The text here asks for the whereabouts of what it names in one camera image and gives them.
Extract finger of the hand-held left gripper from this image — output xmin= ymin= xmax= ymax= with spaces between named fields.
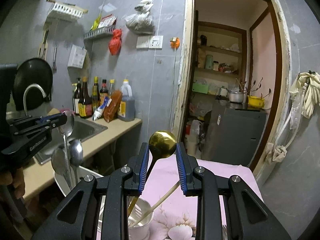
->
xmin=15 ymin=121 xmax=68 ymax=137
xmin=8 ymin=112 xmax=68 ymax=128

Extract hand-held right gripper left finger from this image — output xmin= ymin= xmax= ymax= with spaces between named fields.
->
xmin=31 ymin=142 xmax=151 ymax=240

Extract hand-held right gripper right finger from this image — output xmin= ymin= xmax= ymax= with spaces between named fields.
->
xmin=176 ymin=141 xmax=292 ymax=240

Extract gold spoon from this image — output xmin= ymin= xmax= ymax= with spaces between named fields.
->
xmin=127 ymin=130 xmax=177 ymax=217

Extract light wooden chopstick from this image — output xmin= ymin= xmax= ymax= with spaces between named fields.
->
xmin=129 ymin=181 xmax=181 ymax=227

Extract white plastic utensil holder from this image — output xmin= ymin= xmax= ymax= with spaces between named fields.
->
xmin=53 ymin=169 xmax=154 ymax=236

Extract person's left hand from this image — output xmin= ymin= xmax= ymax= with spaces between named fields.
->
xmin=9 ymin=164 xmax=26 ymax=198

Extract metal faucet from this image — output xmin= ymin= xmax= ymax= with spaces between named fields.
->
xmin=23 ymin=84 xmax=48 ymax=117

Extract dark bottle with pump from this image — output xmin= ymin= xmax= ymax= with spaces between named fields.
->
xmin=72 ymin=77 xmax=82 ymax=116

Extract steel sink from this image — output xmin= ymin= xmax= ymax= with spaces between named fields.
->
xmin=32 ymin=115 xmax=108 ymax=166

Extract pink floral tablecloth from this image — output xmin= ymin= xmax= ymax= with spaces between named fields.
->
xmin=100 ymin=158 xmax=263 ymax=240

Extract beige kitchen counter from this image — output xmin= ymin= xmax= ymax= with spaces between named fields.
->
xmin=22 ymin=116 xmax=143 ymax=203

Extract black wok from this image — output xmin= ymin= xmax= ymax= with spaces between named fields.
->
xmin=13 ymin=58 xmax=54 ymax=111

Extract white tube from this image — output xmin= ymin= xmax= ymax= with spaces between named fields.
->
xmin=92 ymin=96 xmax=112 ymax=121

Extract dark sauce bottle yellow cap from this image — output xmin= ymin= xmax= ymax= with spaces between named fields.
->
xmin=91 ymin=76 xmax=100 ymax=113

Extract hanging metal kitchen tool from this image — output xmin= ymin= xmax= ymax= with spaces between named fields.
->
xmin=52 ymin=45 xmax=58 ymax=73

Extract dark sauce bottle red label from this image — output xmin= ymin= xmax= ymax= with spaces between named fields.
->
xmin=99 ymin=79 xmax=109 ymax=106

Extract grey fridge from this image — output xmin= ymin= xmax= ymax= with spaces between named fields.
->
xmin=201 ymin=104 xmax=267 ymax=167

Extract orange brown packet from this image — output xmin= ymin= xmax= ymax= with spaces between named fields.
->
xmin=103 ymin=90 xmax=123 ymax=123

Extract wooden cutting board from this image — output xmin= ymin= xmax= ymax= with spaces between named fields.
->
xmin=37 ymin=28 xmax=50 ymax=61

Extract green box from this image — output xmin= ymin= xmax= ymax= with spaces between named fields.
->
xmin=193 ymin=83 xmax=209 ymax=95

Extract metal pot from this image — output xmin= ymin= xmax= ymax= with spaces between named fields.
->
xmin=226 ymin=89 xmax=247 ymax=104

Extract yellow bowl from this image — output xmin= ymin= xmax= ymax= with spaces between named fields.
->
xmin=247 ymin=95 xmax=266 ymax=108

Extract red plastic bag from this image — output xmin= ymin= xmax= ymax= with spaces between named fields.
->
xmin=108 ymin=28 xmax=123 ymax=56

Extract yellow packet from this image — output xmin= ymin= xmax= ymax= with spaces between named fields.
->
xmin=90 ymin=13 xmax=102 ymax=31

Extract red packet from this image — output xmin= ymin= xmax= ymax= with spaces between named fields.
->
xmin=97 ymin=14 xmax=118 ymax=29

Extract wooden shelf unit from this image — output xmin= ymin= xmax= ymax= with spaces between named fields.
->
xmin=192 ymin=21 xmax=248 ymax=101

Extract clear bag with dark contents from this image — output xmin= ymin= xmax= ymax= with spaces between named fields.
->
xmin=124 ymin=0 xmax=156 ymax=35

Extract cream rubber gloves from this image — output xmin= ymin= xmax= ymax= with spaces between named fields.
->
xmin=289 ymin=71 xmax=320 ymax=119

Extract white wall box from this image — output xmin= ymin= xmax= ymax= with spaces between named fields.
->
xmin=67 ymin=43 xmax=88 ymax=69

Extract cream door frame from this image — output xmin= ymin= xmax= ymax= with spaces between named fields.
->
xmin=172 ymin=0 xmax=293 ymax=181

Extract white hose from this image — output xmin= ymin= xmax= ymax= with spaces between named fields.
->
xmin=264 ymin=104 xmax=301 ymax=165

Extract grey wall shelf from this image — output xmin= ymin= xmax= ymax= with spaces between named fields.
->
xmin=83 ymin=25 xmax=117 ymax=41

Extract white wall rack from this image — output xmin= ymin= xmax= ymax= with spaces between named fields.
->
xmin=46 ymin=0 xmax=88 ymax=20

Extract white wall switch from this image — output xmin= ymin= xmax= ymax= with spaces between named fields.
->
xmin=136 ymin=35 xmax=151 ymax=49

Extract white wall socket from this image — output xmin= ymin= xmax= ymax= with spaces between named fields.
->
xmin=149 ymin=35 xmax=164 ymax=49

